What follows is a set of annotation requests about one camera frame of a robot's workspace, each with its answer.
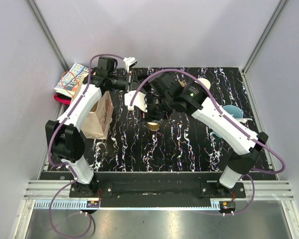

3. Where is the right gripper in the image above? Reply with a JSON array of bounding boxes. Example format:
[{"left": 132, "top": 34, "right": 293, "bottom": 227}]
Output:
[{"left": 138, "top": 93, "right": 173, "bottom": 124}]

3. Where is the single paper coffee cup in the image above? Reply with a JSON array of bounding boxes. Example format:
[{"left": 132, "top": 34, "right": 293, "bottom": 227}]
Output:
[{"left": 147, "top": 122, "right": 160, "bottom": 131}]

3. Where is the paper takeout bag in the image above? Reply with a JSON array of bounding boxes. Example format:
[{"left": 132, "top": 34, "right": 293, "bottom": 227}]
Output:
[{"left": 81, "top": 91, "right": 114, "bottom": 139}]

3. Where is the red cloth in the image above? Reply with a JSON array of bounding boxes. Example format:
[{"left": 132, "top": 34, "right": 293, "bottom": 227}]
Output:
[{"left": 54, "top": 93, "right": 71, "bottom": 106}]

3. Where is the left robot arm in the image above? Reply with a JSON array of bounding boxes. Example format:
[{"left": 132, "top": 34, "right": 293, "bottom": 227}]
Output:
[{"left": 45, "top": 54, "right": 129, "bottom": 197}]

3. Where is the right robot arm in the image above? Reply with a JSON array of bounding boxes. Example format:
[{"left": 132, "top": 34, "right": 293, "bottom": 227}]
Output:
[{"left": 132, "top": 69, "right": 269, "bottom": 198}]

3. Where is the black coffee lid stack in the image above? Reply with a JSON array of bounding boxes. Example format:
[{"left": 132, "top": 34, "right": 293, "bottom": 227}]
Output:
[{"left": 137, "top": 74, "right": 151, "bottom": 89}]

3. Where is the paper cup stack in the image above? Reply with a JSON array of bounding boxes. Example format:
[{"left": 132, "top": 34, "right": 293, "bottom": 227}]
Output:
[{"left": 198, "top": 78, "right": 211, "bottom": 90}]

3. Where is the blue plastic cup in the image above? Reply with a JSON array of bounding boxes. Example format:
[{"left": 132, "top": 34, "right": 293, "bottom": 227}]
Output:
[{"left": 223, "top": 105, "right": 244, "bottom": 119}]

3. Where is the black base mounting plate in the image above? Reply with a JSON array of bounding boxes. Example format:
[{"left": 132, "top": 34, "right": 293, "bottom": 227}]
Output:
[{"left": 39, "top": 171, "right": 277, "bottom": 209}]

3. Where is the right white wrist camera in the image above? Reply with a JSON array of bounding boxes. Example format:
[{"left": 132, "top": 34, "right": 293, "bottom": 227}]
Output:
[{"left": 124, "top": 90, "right": 148, "bottom": 113}]

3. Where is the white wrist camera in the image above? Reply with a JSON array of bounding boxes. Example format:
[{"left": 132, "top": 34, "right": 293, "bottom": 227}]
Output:
[
  {"left": 123, "top": 57, "right": 138, "bottom": 72},
  {"left": 124, "top": 90, "right": 148, "bottom": 113}
]

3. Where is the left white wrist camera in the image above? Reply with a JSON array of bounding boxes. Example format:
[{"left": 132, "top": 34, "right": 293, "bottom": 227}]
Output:
[{"left": 123, "top": 57, "right": 138, "bottom": 72}]

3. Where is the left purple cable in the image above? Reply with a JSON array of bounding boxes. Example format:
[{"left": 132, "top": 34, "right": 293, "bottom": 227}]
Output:
[{"left": 47, "top": 53, "right": 130, "bottom": 237}]

